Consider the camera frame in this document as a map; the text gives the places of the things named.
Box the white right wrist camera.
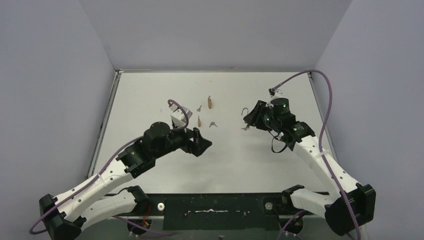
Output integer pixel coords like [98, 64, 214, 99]
[268, 88, 285, 101]

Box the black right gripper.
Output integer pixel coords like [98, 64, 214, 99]
[245, 101, 281, 132]

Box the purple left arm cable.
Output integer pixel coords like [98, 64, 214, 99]
[29, 99, 190, 235]

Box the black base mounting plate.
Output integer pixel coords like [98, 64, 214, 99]
[114, 192, 316, 236]

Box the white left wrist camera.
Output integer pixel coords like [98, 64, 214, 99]
[169, 104, 193, 129]

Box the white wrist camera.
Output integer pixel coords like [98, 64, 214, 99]
[169, 104, 193, 129]
[268, 88, 285, 101]

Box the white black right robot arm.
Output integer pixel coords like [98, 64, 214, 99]
[243, 97, 376, 236]

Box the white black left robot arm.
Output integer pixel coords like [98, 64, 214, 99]
[39, 122, 213, 240]

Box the large brass padlock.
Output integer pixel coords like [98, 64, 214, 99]
[207, 95, 213, 110]

